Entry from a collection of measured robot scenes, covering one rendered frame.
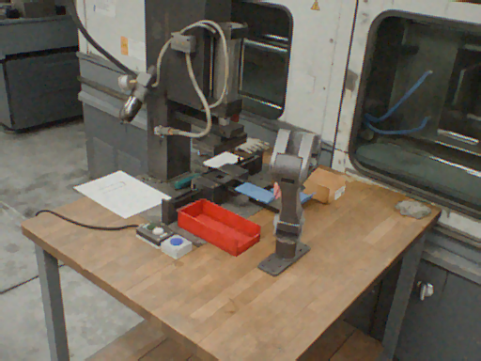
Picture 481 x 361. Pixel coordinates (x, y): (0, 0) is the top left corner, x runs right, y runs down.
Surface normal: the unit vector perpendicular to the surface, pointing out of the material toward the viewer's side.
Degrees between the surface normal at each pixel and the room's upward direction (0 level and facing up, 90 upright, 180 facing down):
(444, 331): 90
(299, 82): 90
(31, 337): 0
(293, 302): 0
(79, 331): 0
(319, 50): 90
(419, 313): 90
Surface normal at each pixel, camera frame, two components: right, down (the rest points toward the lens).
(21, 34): 0.74, 0.36
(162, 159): -0.62, 0.33
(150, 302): 0.07, -0.88
